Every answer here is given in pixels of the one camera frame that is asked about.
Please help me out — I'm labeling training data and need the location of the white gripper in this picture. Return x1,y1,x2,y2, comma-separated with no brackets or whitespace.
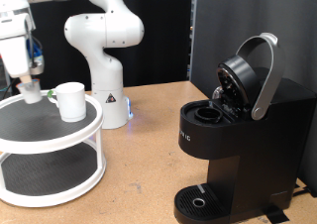
0,35,34,85

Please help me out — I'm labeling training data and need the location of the silver Keurig lid handle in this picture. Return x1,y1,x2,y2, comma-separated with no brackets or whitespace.
235,32,286,122

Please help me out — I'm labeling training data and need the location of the black Keurig coffee machine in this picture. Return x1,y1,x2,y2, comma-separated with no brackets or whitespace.
173,54,317,224

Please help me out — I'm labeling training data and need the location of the white mug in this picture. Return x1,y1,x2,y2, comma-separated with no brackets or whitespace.
47,81,88,123

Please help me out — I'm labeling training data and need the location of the white two-tier turntable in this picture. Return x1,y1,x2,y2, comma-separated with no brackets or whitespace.
0,89,107,208

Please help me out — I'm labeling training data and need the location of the black curtain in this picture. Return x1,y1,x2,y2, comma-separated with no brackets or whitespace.
0,0,193,96

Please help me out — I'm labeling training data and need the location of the black square lid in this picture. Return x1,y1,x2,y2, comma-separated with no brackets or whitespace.
189,0,317,198

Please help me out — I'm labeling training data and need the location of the black tape strip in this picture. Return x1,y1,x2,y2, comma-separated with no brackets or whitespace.
262,205,291,224

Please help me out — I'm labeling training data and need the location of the grey metal frame post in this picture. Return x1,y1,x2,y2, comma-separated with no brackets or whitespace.
187,0,198,81

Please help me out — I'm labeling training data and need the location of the black Keurig power cord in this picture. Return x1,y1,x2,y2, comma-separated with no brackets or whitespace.
291,183,313,198

